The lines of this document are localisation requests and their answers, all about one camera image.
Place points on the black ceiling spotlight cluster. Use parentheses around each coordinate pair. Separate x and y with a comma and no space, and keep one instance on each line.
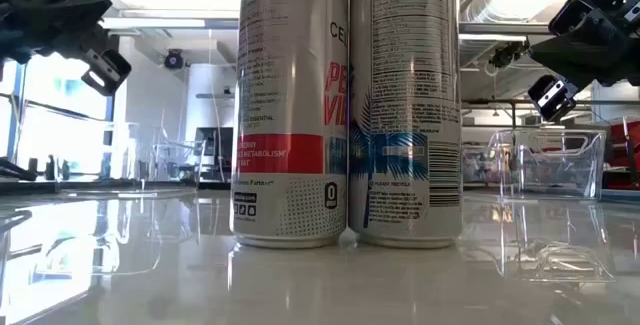
(507,54)

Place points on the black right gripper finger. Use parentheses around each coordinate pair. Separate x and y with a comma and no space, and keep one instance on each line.
(555,64)
(557,46)

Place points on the black angled bracket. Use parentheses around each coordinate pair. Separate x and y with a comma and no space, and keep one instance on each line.
(15,169)

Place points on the black table frame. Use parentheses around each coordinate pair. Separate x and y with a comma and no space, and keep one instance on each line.
(100,185)

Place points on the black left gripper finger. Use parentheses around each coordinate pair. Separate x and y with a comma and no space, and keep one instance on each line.
(99,19)
(97,2)

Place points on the long ceiling light bar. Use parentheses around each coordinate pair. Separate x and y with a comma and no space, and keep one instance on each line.
(170,23)

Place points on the dark monitor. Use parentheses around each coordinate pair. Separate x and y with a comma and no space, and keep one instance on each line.
(215,150)

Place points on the red cabinet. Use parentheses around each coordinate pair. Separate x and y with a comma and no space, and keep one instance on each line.
(625,155)

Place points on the large dark-framed window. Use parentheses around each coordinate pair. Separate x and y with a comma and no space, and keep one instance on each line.
(60,130)

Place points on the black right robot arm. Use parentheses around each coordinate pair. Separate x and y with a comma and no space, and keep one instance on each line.
(631,50)

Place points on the white peach vibe Celsius can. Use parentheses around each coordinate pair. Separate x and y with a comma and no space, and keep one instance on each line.
(290,115)

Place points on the black round ceiling speaker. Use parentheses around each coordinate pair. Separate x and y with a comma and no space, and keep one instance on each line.
(173,59)

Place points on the white arctic vibe Celsius can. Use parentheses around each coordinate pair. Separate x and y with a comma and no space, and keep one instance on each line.
(405,115)

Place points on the white cylindrical column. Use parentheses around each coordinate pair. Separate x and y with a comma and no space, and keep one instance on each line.
(210,95)

